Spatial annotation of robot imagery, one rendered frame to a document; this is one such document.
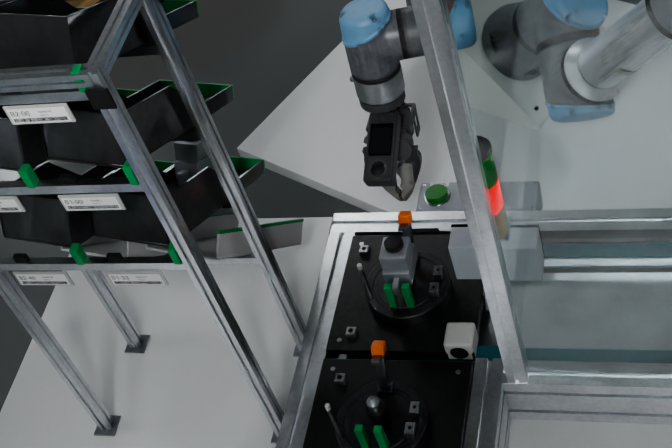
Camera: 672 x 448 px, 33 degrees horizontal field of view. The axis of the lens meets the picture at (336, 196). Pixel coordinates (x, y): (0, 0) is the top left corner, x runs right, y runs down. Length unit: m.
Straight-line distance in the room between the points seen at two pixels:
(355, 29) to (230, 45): 2.49
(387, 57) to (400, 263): 0.33
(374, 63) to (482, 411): 0.54
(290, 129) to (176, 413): 0.69
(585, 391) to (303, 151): 0.86
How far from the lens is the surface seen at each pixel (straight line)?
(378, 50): 1.68
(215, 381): 2.03
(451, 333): 1.79
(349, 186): 2.23
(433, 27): 1.26
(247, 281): 2.14
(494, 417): 1.74
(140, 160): 1.43
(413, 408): 1.71
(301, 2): 4.21
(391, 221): 2.01
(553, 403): 1.80
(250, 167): 1.84
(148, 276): 1.62
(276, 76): 3.93
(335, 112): 2.40
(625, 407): 1.79
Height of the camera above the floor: 2.42
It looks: 45 degrees down
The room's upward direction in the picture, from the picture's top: 20 degrees counter-clockwise
